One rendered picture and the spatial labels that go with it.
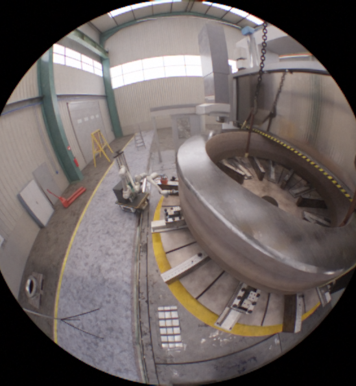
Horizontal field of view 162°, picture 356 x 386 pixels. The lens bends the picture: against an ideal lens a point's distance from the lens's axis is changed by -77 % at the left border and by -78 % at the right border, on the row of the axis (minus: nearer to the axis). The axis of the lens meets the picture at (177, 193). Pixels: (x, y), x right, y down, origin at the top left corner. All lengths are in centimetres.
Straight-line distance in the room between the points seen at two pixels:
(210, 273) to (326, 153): 353
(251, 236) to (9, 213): 709
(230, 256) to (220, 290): 90
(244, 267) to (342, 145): 304
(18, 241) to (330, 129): 994
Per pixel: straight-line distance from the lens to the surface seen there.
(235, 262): 168
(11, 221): 666
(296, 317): 268
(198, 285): 237
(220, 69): 510
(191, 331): 272
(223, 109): 487
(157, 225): 279
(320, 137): 358
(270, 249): 115
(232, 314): 230
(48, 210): 698
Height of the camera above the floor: 265
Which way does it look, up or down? 40 degrees down
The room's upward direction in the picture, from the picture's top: 7 degrees counter-clockwise
